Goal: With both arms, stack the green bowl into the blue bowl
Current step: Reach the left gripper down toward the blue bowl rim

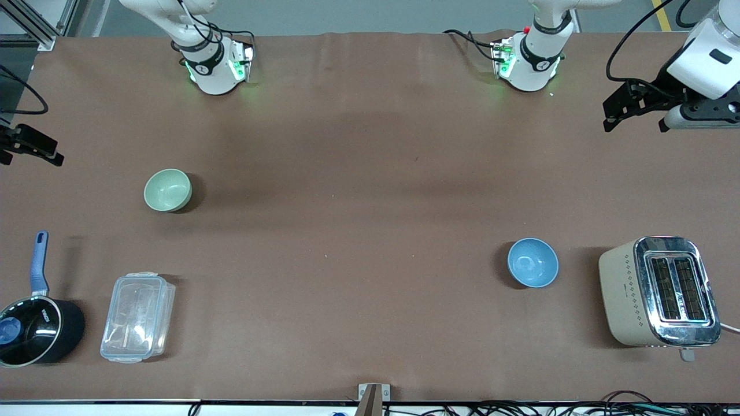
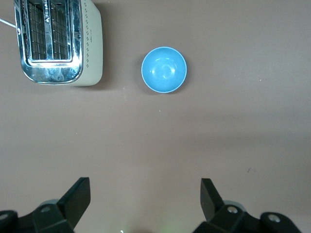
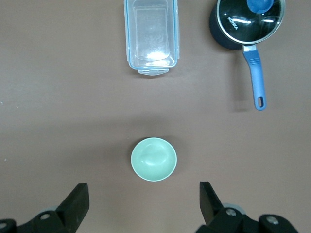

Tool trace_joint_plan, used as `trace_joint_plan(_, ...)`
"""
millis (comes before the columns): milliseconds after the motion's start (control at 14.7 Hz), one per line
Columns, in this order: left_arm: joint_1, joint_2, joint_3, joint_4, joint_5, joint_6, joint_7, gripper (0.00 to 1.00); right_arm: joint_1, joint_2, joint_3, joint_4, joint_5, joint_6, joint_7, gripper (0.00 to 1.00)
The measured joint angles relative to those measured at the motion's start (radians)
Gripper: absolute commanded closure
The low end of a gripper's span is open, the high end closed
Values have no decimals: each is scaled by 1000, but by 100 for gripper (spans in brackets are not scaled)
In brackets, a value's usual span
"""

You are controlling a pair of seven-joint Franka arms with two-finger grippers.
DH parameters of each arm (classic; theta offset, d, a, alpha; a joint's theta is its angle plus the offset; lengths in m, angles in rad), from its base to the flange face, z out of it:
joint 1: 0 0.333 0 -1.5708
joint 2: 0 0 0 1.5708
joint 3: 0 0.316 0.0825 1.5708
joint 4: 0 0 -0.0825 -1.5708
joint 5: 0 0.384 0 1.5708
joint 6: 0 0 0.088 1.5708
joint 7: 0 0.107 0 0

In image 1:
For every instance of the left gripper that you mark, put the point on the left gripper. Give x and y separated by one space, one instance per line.
657 90

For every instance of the light green bowl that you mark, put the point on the light green bowl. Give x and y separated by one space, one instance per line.
167 190

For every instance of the blue bowl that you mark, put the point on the blue bowl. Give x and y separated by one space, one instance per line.
532 262

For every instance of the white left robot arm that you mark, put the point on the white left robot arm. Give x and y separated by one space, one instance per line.
535 63

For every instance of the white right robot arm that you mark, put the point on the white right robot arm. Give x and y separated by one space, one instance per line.
213 76

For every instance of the green-lit arm base connector plate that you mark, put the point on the green-lit arm base connector plate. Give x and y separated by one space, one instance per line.
238 63
503 60

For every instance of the glass lid blue knob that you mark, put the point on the glass lid blue knob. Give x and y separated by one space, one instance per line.
29 329

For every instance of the cream and chrome toaster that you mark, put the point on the cream and chrome toaster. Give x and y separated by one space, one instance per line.
659 292

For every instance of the clear plastic lidded container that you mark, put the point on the clear plastic lidded container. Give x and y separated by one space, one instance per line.
137 318

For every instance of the brown table cloth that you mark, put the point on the brown table cloth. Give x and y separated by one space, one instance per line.
370 173

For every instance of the aluminium frame profile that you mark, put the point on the aluminium frame profile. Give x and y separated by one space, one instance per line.
40 37

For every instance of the small metal bracket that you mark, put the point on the small metal bracket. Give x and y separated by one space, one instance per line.
385 393

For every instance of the brown camera mount post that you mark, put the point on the brown camera mount post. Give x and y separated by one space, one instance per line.
370 404

